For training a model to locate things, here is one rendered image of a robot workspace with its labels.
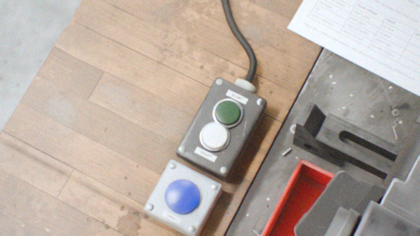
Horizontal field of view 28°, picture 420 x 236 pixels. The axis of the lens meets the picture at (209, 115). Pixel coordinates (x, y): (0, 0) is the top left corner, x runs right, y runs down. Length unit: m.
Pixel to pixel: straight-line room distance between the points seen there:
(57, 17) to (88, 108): 1.07
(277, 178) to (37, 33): 1.19
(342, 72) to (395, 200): 0.49
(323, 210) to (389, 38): 0.42
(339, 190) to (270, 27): 0.41
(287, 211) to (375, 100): 0.17
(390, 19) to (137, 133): 0.34
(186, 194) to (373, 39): 0.30
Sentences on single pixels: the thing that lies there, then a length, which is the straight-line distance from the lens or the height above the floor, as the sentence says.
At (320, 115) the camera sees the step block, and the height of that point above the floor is 0.97.
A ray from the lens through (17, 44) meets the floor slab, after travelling 2.09.
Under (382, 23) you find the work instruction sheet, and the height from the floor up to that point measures 0.90.
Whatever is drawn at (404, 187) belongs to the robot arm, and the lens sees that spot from 0.57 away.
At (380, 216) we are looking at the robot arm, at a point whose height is 1.37.
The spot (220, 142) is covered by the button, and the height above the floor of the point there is 0.94.
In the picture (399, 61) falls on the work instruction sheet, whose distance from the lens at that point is 1.05.
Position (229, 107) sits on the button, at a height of 0.94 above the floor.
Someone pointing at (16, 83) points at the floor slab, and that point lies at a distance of 2.06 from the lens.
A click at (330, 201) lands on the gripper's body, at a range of 0.68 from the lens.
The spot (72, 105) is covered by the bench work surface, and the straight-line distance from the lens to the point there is 1.05.
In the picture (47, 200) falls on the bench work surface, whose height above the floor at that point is 0.90.
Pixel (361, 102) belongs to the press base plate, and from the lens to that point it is 1.03.
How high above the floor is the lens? 1.88
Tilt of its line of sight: 73 degrees down
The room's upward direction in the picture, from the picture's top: 9 degrees counter-clockwise
